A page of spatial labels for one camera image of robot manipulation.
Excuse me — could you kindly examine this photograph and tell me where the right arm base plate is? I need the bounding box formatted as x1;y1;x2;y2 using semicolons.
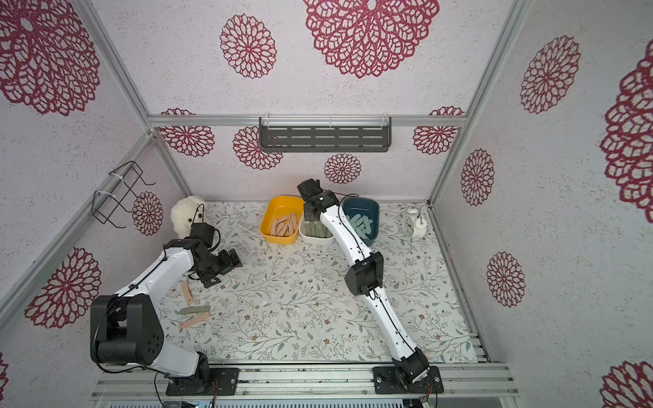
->
372;365;444;394

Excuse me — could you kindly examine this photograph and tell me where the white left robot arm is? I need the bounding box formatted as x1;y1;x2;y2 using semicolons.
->
89;223;242;382

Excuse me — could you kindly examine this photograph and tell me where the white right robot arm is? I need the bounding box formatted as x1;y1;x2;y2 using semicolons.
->
298;178;432;389

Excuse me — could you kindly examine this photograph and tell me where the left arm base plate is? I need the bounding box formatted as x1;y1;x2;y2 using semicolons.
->
165;367;240;397

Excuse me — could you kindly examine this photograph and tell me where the dark teal storage box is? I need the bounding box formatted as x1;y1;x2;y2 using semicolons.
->
343;197;380;247

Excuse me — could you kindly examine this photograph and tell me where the white alarm clock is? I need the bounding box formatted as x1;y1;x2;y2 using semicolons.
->
401;207;428;241

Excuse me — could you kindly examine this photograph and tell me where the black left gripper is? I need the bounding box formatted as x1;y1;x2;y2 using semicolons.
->
196;248;242;289

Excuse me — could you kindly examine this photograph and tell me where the black wire wall rack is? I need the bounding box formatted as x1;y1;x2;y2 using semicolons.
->
90;160;156;230

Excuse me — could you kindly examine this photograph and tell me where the white storage box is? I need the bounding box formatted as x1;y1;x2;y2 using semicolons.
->
299;212;335;247

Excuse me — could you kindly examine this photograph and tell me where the grey wall shelf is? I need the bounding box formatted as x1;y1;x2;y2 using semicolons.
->
258;117;392;153

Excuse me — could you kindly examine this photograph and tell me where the yellow storage box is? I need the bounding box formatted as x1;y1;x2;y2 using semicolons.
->
259;195;304;245

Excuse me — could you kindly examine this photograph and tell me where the white plush dog toy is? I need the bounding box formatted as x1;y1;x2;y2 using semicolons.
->
170;195;206;239

